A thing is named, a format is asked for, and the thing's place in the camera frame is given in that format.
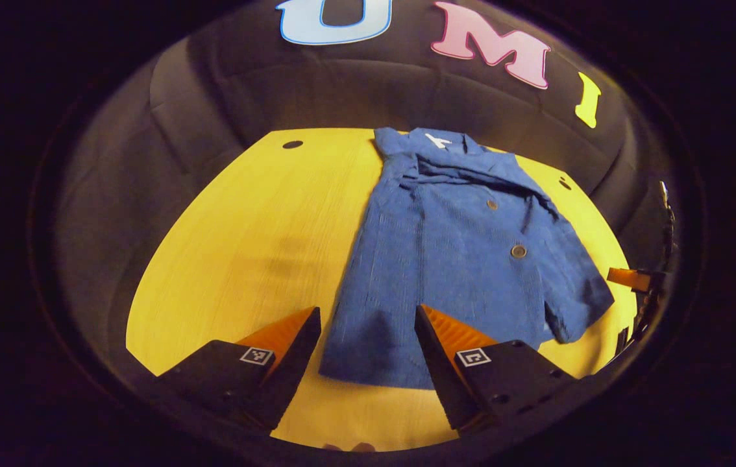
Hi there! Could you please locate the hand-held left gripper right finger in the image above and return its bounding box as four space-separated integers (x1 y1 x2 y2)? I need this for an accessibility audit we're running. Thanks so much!
414 304 580 434

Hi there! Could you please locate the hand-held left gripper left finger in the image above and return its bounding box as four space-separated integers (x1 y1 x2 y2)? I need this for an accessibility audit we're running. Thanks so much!
154 306 322 432

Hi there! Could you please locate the blue button shirt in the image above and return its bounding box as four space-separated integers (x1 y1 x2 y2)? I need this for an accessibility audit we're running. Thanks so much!
318 126 615 390

